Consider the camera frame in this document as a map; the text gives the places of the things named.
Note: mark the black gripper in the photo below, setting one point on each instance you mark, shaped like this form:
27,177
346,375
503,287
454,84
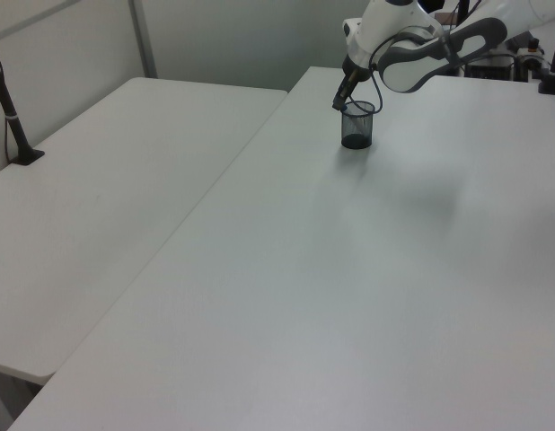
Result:
356,74

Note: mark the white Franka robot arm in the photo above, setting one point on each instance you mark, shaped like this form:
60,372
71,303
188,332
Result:
407,74

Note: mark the black mesh pen cup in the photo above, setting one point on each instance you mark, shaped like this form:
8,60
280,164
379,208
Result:
357,140

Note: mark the black equipment box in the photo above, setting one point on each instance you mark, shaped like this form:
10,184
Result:
488,68

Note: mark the white adjoining table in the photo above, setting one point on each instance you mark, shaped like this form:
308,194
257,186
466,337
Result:
102,202

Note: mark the grey metal partition post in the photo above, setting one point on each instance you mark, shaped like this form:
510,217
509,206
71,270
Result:
143,40

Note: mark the black camera stand pole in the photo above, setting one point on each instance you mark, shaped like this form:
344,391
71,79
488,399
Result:
12,121

